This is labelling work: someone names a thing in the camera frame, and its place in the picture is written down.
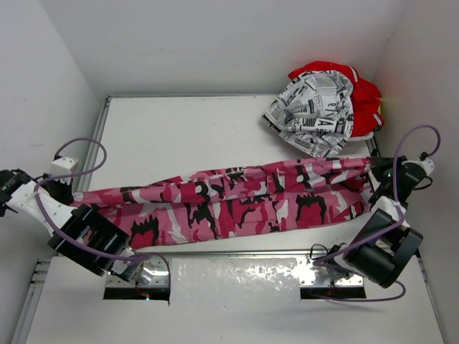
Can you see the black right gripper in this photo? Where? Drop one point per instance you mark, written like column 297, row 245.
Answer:
column 379, row 164

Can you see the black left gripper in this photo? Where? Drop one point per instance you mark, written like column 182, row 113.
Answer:
column 66, row 189

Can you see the pink camouflage trousers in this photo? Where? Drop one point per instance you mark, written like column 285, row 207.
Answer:
column 236, row 202

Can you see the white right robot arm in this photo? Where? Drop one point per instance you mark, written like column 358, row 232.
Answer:
column 385, row 244

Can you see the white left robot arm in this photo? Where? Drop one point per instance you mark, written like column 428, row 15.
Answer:
column 82, row 224

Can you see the red trousers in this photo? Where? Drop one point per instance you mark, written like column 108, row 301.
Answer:
column 366, row 97

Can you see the newspaper print white trousers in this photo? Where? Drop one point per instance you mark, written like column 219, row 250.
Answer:
column 314, row 113

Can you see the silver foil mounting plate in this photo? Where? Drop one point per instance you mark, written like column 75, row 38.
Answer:
column 161, row 277

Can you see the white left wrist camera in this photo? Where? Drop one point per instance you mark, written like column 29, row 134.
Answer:
column 63, row 166

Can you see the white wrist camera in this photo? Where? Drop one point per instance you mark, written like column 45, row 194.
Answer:
column 63, row 166
column 427, row 165

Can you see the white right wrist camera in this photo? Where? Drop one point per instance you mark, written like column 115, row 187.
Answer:
column 427, row 165

